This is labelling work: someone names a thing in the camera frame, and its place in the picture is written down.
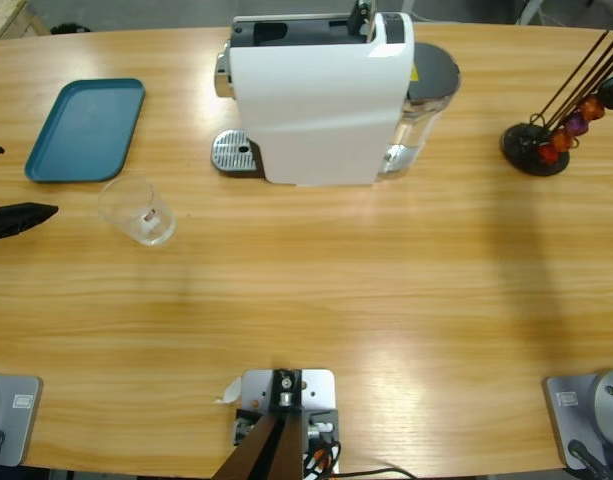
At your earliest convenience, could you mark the clear glass cup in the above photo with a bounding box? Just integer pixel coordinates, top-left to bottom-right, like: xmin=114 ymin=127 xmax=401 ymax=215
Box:
xmin=97 ymin=175 xmax=178 ymax=247

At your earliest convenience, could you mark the white capsule coffee machine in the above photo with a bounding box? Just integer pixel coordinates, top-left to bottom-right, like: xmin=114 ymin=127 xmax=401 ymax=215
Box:
xmin=214 ymin=0 xmax=416 ymax=190

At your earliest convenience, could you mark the orange coffee capsule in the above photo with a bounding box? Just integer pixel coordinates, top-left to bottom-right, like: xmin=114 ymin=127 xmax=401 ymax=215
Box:
xmin=549 ymin=130 xmax=575 ymax=154
xmin=579 ymin=94 xmax=607 ymax=121

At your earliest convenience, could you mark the purple coffee capsule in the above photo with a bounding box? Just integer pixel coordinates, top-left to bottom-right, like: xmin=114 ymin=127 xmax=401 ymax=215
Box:
xmin=564 ymin=112 xmax=590 ymax=136

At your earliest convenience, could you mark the teal plastic tray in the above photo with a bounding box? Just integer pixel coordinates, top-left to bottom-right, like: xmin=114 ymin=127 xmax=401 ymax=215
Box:
xmin=24 ymin=77 xmax=147 ymax=184

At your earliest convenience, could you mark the black capsule holder stand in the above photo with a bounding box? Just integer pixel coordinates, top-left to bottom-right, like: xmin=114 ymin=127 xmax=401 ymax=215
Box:
xmin=499 ymin=29 xmax=613 ymax=177

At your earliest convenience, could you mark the black floor object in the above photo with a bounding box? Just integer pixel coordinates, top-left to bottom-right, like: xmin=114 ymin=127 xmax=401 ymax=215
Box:
xmin=49 ymin=22 xmax=92 ymax=36

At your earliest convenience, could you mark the clear water tank dark lid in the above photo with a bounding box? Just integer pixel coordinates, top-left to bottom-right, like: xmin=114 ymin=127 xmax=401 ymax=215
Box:
xmin=375 ymin=42 xmax=461 ymax=181

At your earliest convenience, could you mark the metal drip tray grille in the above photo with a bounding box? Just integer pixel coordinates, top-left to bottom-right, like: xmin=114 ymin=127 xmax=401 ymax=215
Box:
xmin=210 ymin=128 xmax=260 ymax=174

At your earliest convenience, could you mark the white tape piece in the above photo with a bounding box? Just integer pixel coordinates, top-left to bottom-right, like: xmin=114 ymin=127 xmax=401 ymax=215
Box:
xmin=214 ymin=375 xmax=245 ymax=405

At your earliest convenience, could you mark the white chair frame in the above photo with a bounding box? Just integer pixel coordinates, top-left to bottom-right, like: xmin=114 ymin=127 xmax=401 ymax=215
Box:
xmin=515 ymin=0 xmax=552 ymax=25

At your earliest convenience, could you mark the orange cable bundle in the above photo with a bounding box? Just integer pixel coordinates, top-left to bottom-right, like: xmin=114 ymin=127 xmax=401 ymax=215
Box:
xmin=305 ymin=442 xmax=342 ymax=474

